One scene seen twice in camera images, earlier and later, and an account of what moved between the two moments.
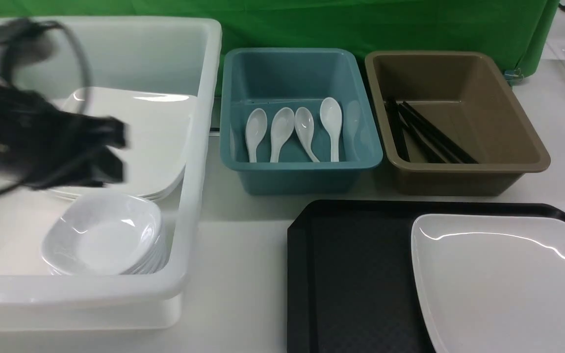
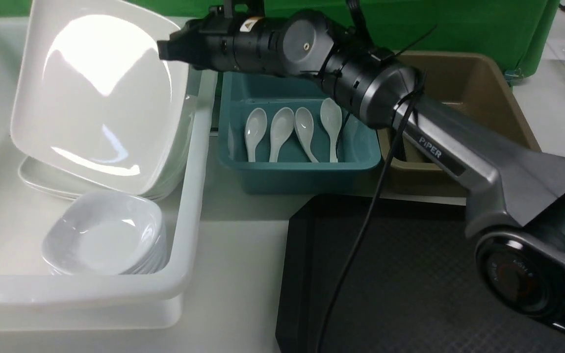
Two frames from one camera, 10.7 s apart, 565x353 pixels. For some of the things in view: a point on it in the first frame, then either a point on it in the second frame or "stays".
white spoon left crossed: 256,127 stays
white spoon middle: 282,123 stays
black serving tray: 350,285 stays
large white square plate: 505,284 → 92,98
